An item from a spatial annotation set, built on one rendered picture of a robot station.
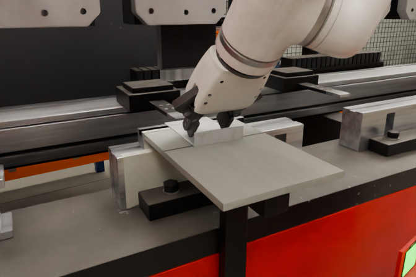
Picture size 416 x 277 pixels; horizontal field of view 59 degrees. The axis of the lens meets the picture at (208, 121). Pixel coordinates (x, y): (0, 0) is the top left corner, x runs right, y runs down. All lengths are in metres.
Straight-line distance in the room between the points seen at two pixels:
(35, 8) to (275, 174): 0.37
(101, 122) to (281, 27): 0.54
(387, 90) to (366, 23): 0.98
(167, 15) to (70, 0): 0.14
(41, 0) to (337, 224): 0.62
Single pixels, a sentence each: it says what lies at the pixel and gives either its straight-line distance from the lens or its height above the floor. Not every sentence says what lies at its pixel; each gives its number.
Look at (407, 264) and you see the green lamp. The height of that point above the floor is 0.81.
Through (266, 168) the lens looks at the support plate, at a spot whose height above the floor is 1.00.
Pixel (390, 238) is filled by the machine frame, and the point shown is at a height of 0.71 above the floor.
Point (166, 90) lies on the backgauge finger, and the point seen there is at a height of 1.02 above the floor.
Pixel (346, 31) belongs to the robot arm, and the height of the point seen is 1.18.
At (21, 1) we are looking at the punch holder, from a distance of 0.54.
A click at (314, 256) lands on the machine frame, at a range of 0.78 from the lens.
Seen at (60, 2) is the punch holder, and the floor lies 1.21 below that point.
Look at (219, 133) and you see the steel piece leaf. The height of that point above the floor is 1.02.
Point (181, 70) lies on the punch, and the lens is 0.64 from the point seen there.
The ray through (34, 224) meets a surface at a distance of 0.66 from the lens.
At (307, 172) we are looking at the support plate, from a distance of 0.49.
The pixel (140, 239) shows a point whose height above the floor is 0.88.
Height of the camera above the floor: 1.20
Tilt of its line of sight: 17 degrees down
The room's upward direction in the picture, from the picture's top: straight up
